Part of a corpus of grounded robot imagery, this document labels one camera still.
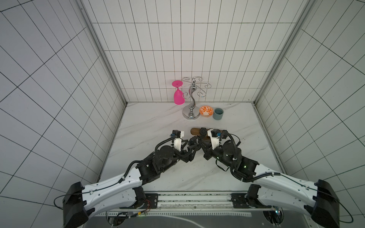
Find brown wooden watch stand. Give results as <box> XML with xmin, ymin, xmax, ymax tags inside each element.
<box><xmin>190</xmin><ymin>128</ymin><xmax>223</xmax><ymax>141</ymax></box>

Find black wrist watch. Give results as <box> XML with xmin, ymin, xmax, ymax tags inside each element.
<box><xmin>188</xmin><ymin>136</ymin><xmax>200</xmax><ymax>150</ymax></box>

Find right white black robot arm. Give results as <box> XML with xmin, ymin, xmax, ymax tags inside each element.
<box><xmin>198</xmin><ymin>140</ymin><xmax>340</xmax><ymax>228</ymax></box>

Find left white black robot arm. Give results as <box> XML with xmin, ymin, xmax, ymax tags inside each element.
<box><xmin>62</xmin><ymin>138</ymin><xmax>201</xmax><ymax>228</ymax></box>

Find orange patterned small bowl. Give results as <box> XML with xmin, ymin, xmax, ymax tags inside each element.
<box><xmin>199</xmin><ymin>105</ymin><xmax>214</xmax><ymax>117</ymax></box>

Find silver metal glass rack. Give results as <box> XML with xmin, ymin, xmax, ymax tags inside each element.
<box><xmin>179</xmin><ymin>77</ymin><xmax>212</xmax><ymax>120</ymax></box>

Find grey-green ceramic cup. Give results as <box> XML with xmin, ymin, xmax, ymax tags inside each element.
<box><xmin>213</xmin><ymin>108</ymin><xmax>224</xmax><ymax>120</ymax></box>

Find pink plastic wine glass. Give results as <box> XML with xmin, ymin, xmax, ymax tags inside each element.
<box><xmin>172</xmin><ymin>80</ymin><xmax>185</xmax><ymax>105</ymax></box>

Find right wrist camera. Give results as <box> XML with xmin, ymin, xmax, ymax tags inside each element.
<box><xmin>207</xmin><ymin>129</ymin><xmax>221</xmax><ymax>150</ymax></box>

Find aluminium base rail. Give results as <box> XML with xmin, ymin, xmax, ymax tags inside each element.
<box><xmin>81</xmin><ymin>190</ymin><xmax>310</xmax><ymax>213</ymax></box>

